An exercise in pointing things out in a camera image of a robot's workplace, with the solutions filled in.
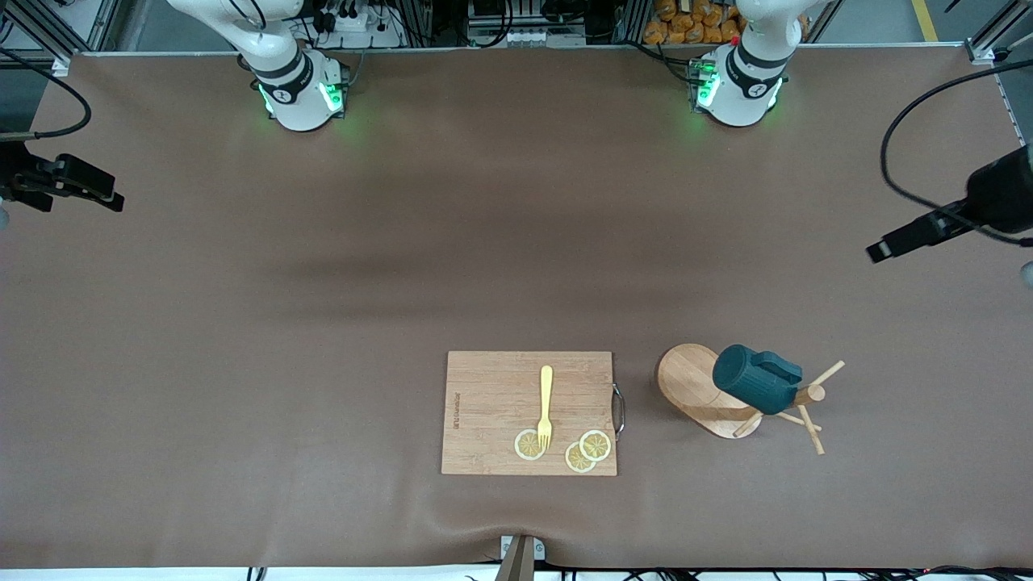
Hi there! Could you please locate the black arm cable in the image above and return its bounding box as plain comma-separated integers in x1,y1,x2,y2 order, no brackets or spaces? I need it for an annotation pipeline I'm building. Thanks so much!
0,48,91,142
880,61,1033,243

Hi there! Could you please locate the bag of orange snacks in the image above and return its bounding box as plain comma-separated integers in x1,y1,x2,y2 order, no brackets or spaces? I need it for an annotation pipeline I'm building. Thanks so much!
643,0,747,45

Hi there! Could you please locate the dark teal mug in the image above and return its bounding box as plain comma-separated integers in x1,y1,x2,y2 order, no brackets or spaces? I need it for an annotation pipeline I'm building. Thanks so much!
712,345,805,415

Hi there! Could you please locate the aluminium frame profile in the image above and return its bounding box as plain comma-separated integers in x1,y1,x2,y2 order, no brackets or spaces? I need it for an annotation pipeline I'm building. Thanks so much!
967,0,1033,65
16,0,122,53

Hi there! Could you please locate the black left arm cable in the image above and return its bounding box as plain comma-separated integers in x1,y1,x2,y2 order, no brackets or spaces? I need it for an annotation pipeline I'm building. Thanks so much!
880,61,1033,243

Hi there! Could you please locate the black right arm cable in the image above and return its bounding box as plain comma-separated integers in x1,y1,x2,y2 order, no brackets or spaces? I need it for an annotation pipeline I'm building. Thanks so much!
0,48,91,142

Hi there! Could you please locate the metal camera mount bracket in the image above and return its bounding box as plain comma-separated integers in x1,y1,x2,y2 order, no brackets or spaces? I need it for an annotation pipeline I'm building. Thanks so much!
494,534,546,581

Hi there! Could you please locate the white power strip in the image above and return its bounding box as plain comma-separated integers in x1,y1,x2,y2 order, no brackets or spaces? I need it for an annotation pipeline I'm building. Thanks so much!
323,6,374,33

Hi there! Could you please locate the white connector strip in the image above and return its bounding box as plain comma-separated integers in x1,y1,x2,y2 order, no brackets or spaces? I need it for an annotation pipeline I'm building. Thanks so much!
504,30,586,47

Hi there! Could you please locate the wooden cutting board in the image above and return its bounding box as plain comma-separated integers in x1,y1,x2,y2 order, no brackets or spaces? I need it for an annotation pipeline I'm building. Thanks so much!
441,351,626,477

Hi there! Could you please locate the wooden mug tree rack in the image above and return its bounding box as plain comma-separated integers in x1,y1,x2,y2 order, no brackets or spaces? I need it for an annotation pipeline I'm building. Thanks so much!
655,343,847,456

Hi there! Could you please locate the yellow fork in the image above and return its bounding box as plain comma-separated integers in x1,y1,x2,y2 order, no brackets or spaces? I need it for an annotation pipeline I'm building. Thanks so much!
537,366,554,451

